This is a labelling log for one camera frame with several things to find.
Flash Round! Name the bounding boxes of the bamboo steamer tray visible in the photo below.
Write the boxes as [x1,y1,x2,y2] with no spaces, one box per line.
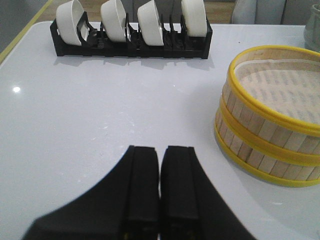
[214,108,320,188]
[219,45,320,155]

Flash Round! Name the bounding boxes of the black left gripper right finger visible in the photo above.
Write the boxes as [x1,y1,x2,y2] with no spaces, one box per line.
[160,146,255,240]

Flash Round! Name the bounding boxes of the white bowl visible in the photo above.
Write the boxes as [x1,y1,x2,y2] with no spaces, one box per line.
[56,0,85,46]
[181,0,207,37]
[137,0,164,47]
[100,0,126,43]

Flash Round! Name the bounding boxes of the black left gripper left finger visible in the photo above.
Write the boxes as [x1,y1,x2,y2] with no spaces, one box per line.
[23,145,160,240]

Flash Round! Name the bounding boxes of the black dish rack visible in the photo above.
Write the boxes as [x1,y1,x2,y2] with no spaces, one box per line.
[50,12,213,59]

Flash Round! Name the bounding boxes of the right grey chair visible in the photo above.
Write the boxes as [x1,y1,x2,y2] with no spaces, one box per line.
[230,0,320,25]

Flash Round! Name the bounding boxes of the left tray liner paper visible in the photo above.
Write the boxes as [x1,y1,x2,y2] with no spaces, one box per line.
[234,59,320,124]

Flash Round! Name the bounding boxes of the grey chair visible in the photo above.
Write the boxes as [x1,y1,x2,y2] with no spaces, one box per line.
[230,0,320,25]
[121,0,181,13]

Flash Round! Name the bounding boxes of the left grey chair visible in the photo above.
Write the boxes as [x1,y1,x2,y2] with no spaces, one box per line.
[121,0,181,13]

